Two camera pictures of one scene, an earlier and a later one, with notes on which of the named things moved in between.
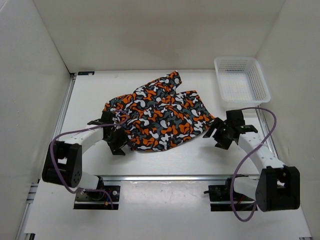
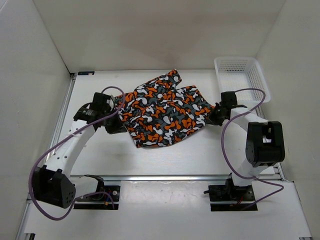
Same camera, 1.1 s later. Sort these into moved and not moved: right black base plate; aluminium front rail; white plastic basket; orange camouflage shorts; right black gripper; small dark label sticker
Moved: right black gripper; orange camouflage shorts
Not moved: small dark label sticker; aluminium front rail; right black base plate; white plastic basket
